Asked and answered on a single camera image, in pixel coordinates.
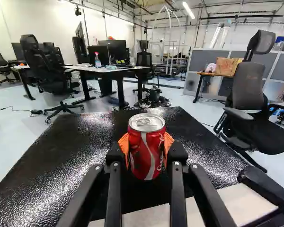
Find black textured table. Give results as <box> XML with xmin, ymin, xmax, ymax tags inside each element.
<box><xmin>0</xmin><ymin>106</ymin><xmax>250</xmax><ymax>227</ymax></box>

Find red drink can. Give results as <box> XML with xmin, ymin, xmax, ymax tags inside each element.
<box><xmin>127</xmin><ymin>113</ymin><xmax>167</xmax><ymax>181</ymax></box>

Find black office chair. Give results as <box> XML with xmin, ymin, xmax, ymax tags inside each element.
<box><xmin>20</xmin><ymin>34</ymin><xmax>85</xmax><ymax>124</ymax></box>

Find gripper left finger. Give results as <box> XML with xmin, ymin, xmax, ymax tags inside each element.
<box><xmin>55</xmin><ymin>133</ymin><xmax>131</xmax><ymax>227</ymax></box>

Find wooden top desk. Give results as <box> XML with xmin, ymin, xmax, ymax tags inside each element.
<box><xmin>193</xmin><ymin>70</ymin><xmax>235</xmax><ymax>104</ymax></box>

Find brown cardboard box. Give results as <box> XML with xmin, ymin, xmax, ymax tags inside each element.
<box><xmin>214</xmin><ymin>56</ymin><xmax>244</xmax><ymax>77</ymax></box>

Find black computer monitor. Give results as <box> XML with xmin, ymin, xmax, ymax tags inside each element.
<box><xmin>87</xmin><ymin>39</ymin><xmax>130</xmax><ymax>66</ymax></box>

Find clear spray bottle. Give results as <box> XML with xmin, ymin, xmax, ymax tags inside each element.
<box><xmin>94</xmin><ymin>52</ymin><xmax>102</xmax><ymax>69</ymax></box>

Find grey mesh office chair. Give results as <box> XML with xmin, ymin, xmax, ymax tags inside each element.
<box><xmin>214</xmin><ymin>29</ymin><xmax>284</xmax><ymax>173</ymax></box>

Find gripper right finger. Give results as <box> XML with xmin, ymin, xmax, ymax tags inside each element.
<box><xmin>162</xmin><ymin>132</ymin><xmax>239</xmax><ymax>227</ymax></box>

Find white desk with black legs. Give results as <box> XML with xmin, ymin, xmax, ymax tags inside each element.
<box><xmin>61</xmin><ymin>64</ymin><xmax>151</xmax><ymax>109</ymax></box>

